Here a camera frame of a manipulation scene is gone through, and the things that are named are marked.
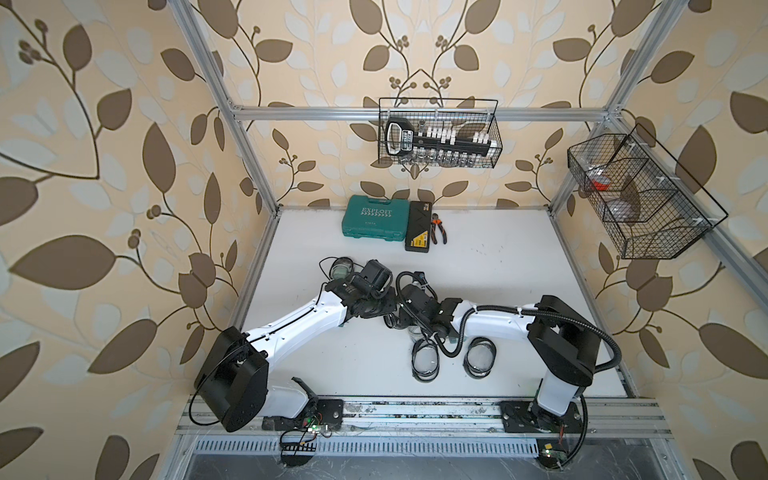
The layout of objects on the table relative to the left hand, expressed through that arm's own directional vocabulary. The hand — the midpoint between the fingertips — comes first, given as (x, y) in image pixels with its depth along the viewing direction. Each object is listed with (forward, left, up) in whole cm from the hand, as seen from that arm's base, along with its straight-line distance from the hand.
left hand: (393, 301), depth 83 cm
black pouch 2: (-12, -25, -11) cm, 30 cm away
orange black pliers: (+40, -16, -10) cm, 44 cm away
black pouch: (-13, -9, -11) cm, 19 cm away
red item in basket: (+24, -56, +23) cm, 66 cm away
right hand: (+1, -3, -8) cm, 9 cm away
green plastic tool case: (+38, +8, -6) cm, 39 cm away
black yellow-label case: (+36, -9, -8) cm, 38 cm away
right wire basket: (+14, -64, +24) cm, 70 cm away
